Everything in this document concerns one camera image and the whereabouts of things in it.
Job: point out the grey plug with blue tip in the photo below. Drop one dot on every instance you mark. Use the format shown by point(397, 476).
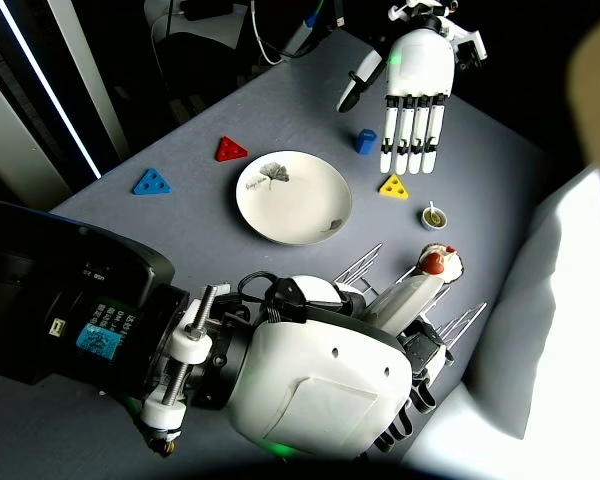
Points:
point(300, 37)

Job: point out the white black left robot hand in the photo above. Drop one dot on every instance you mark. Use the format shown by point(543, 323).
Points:
point(420, 65)

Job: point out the cupcake with cream and strawberries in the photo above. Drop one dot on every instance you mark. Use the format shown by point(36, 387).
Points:
point(437, 262)

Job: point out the white plate small ginkgo prints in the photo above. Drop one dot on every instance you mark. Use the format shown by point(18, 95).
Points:
point(300, 200)

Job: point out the blue hexagonal prism block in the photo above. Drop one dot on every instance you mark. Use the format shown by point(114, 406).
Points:
point(366, 142)

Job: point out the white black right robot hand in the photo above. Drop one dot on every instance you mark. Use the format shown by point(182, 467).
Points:
point(320, 390)

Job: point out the red triangle block three holes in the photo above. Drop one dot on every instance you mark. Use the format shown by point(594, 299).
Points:
point(230, 150)

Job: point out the small white spoon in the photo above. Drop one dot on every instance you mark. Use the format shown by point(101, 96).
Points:
point(432, 207)

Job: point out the yellow triangle block three holes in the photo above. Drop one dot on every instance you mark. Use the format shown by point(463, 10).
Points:
point(394, 189)

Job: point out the blue triangle block three holes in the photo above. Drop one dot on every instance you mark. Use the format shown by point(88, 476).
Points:
point(152, 184)

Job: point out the white backdrop sheet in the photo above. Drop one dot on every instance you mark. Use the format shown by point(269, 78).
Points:
point(555, 300)

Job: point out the bright white light strip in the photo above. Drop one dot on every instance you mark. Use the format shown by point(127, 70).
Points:
point(46, 85)

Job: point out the pale grey frame post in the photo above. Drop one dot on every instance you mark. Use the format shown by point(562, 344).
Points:
point(95, 75)

